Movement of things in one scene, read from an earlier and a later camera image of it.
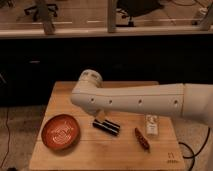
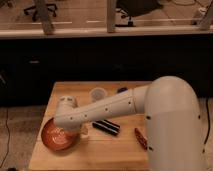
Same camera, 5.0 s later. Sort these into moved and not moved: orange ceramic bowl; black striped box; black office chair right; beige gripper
Moved: beige gripper
Not moved: black striped box; orange ceramic bowl; black office chair right
